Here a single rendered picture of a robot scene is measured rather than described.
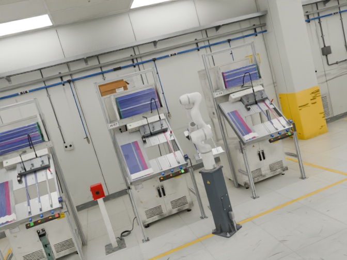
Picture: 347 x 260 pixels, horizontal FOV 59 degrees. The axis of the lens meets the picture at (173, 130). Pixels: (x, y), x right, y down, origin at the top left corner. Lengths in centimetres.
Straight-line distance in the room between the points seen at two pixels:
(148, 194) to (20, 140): 161
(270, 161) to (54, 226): 286
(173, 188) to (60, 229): 140
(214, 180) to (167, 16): 340
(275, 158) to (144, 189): 184
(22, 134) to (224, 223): 244
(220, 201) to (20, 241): 229
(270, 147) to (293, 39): 236
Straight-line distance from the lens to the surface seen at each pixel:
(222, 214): 329
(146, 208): 394
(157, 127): 381
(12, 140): 393
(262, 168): 439
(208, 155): 312
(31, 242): 404
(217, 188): 318
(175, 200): 401
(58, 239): 400
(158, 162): 360
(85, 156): 539
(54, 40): 545
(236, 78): 428
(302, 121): 608
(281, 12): 601
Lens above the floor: 165
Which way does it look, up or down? 8 degrees down
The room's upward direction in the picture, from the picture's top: 16 degrees counter-clockwise
